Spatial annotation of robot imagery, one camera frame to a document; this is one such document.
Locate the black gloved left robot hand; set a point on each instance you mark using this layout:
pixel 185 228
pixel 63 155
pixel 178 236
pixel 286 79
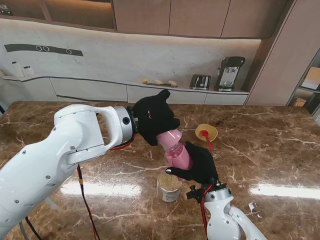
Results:
pixel 155 117

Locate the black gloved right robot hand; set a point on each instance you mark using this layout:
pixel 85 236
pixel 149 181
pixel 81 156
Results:
pixel 202 165

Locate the clear airtight container white lid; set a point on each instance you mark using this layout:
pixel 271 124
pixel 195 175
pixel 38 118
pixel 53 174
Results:
pixel 180 157

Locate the red plastic scoop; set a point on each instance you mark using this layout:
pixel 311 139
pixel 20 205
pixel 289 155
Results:
pixel 207 140

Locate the pink plastic measuring cup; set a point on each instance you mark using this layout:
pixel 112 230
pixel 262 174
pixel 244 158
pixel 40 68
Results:
pixel 170 140

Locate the yellow plastic bowl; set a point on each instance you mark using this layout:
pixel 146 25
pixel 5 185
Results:
pixel 211 130

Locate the clear grain jar with label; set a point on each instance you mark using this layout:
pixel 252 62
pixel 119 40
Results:
pixel 169 187

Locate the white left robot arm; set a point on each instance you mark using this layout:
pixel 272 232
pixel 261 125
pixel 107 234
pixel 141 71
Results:
pixel 62 150

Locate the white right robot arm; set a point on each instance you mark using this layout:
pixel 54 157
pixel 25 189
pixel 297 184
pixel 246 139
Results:
pixel 225 217

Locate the dark serving board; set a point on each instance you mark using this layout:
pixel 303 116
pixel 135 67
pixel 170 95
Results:
pixel 162 85

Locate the yellow fruit piece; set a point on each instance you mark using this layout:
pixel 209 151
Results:
pixel 143 81
pixel 157 81
pixel 172 83

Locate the black silver toaster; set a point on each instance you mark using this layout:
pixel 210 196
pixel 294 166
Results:
pixel 200 82

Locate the white counter with drawers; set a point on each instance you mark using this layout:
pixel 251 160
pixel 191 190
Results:
pixel 100 91

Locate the black espresso machine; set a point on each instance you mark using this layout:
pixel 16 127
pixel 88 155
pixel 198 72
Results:
pixel 230 72

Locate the orange printed box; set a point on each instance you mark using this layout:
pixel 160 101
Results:
pixel 299 102

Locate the brown tall cabinet panel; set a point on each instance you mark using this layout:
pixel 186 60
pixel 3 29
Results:
pixel 272 70

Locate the short white bottle black cap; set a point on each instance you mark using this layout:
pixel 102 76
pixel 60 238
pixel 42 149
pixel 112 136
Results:
pixel 28 71

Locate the beige cardboard box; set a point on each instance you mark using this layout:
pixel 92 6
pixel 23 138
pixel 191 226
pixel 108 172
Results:
pixel 312 78

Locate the tall white bottle black cap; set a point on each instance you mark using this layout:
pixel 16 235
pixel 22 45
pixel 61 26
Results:
pixel 16 70

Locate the small dark shelf item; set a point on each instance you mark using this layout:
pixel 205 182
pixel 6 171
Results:
pixel 5 11

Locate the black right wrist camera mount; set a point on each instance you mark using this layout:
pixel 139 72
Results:
pixel 195 193

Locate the brown wooden wall cabinets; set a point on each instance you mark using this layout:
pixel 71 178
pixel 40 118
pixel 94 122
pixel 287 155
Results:
pixel 195 17

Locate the black wall panel with rings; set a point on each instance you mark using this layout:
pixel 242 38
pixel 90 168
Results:
pixel 25 48

